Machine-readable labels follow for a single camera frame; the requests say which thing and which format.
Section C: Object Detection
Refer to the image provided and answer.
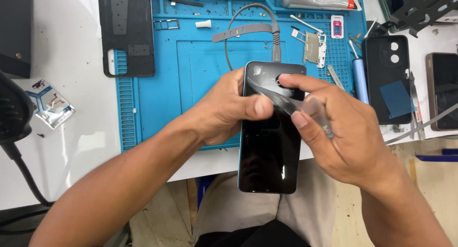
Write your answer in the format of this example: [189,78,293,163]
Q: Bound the light blue pen screwdriver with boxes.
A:
[352,58,370,105]

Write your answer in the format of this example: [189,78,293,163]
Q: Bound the flat metal pry tool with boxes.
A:
[327,64,345,91]

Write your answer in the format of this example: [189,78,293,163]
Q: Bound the white card tray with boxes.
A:
[291,27,307,44]

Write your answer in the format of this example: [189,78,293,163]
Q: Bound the grey charging cable with strap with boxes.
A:
[212,3,283,72]

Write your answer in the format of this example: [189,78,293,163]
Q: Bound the silver metal shield plate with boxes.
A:
[303,31,327,69]

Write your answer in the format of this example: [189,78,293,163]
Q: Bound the metal tweezers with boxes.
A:
[407,71,427,141]

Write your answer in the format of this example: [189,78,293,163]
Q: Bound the metal card tray frame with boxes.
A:
[153,19,180,31]

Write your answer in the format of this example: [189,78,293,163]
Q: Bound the blue film square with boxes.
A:
[379,80,418,119]

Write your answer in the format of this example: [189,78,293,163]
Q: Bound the black phone back cover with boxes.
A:
[97,0,156,79]

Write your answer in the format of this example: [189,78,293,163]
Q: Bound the silver foil packet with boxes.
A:
[25,79,76,130]

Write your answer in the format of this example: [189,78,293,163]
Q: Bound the black metal stand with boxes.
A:
[377,0,458,39]

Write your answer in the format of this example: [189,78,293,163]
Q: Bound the brown framed smartphone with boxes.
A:
[425,52,458,132]

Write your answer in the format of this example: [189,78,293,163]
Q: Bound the person's left hand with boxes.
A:
[185,66,276,147]

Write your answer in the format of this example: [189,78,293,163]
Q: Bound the person's black shirt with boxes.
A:
[194,218,312,247]

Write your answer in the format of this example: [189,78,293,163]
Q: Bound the black device with cable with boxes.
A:
[0,69,55,209]

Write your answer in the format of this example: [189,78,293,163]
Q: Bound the blue bar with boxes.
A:
[416,148,458,163]

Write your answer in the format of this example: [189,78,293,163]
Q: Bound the black box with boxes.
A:
[0,0,34,79]

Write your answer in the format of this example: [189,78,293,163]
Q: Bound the white and pink card holder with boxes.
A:
[330,15,345,39]

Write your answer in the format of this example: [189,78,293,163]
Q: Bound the black flat tool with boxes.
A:
[167,0,205,8]

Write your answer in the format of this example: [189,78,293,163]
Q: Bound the black smartphone with blue frame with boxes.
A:
[238,61,307,195]

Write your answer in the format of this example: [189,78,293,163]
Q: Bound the person's right hand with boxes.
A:
[278,73,398,191]

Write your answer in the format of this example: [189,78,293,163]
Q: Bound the blue silicone repair mat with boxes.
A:
[115,0,369,153]

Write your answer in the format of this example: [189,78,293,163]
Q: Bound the black phone case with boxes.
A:
[362,35,413,126]

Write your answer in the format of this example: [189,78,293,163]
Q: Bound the clear protective film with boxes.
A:
[247,77,335,140]

